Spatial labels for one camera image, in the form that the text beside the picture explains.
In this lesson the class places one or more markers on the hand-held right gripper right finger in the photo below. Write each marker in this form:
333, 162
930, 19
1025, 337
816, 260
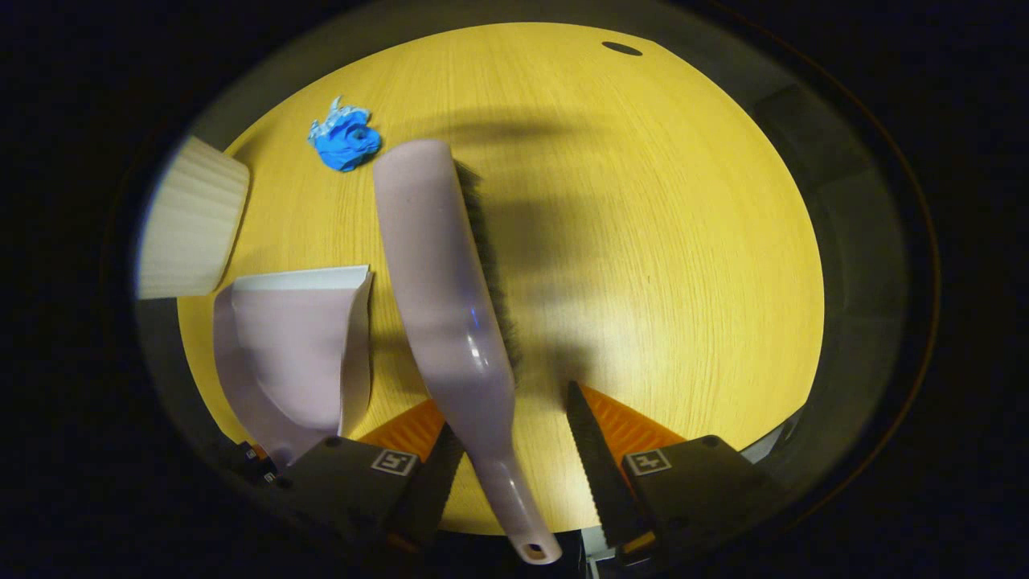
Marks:
599, 474

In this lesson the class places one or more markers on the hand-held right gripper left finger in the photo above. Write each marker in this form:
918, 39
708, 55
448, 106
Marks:
430, 490

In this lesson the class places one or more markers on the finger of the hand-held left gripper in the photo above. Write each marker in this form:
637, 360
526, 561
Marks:
253, 461

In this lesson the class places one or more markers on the pale pink dustpan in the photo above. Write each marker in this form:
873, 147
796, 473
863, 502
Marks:
297, 354

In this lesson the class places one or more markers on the pale pink small broom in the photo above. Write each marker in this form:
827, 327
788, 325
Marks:
450, 322

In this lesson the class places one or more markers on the white ribbed garbage bin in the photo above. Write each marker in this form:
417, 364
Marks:
193, 225

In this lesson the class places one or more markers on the blue paper trash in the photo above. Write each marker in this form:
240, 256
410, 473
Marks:
346, 138

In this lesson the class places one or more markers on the dark oval desk grommet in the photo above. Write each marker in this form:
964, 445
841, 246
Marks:
621, 48

